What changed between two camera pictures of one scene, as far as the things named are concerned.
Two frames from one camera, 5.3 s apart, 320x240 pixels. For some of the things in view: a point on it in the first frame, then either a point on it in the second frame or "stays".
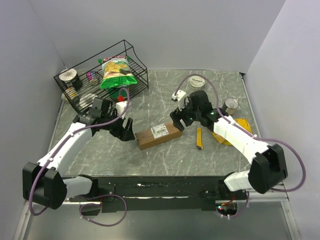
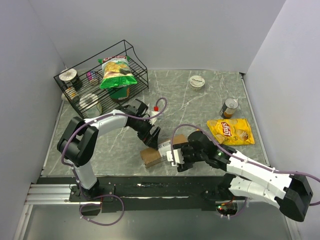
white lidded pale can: (86, 101) stays
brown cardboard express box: (157, 135) → (152, 156)
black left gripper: (124, 134) → (151, 140)
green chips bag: (117, 72) stays
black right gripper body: (189, 114) → (190, 156)
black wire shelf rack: (114, 73) stays
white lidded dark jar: (70, 77) stays
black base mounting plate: (161, 193) stays
